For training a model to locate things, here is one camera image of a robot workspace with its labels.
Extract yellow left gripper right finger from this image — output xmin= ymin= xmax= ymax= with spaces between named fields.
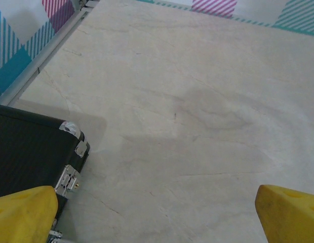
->
xmin=255 ymin=184 xmax=314 ymax=243

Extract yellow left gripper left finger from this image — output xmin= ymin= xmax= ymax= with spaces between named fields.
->
xmin=0 ymin=185 xmax=59 ymax=243

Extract black case with metal latches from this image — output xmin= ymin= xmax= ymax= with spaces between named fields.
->
xmin=0 ymin=103 xmax=91 ymax=243

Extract aluminium floor rail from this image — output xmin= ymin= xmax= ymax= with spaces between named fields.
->
xmin=0 ymin=0 xmax=101 ymax=106

